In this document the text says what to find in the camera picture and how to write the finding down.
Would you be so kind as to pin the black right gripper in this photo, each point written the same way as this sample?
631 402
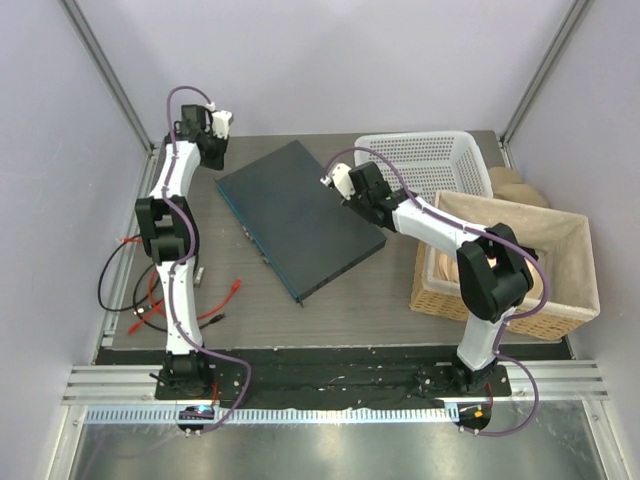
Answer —
352 202

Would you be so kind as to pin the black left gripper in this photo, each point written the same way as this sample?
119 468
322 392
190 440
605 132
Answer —
219 162

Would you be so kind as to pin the small grey plug connector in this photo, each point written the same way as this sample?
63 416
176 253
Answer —
199 276

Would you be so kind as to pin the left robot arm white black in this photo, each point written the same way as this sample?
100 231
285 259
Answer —
171 238

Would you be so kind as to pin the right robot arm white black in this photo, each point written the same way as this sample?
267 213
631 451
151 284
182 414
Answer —
494 271

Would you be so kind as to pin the white perforated plastic basket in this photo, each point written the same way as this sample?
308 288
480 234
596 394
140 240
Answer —
428 162

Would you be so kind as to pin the peach hat in basket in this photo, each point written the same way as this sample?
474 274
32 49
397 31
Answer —
446 268

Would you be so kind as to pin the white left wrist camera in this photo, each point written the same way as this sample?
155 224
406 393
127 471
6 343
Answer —
221 121

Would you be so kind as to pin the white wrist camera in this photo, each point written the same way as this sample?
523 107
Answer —
338 178
221 121

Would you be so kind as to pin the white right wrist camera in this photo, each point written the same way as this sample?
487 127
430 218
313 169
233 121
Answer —
338 178

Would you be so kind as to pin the dark network switch box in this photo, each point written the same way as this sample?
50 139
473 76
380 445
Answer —
298 225

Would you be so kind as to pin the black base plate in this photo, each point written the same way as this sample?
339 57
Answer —
309 372

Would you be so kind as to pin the aluminium rail frame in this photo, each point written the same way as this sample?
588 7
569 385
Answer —
542 419

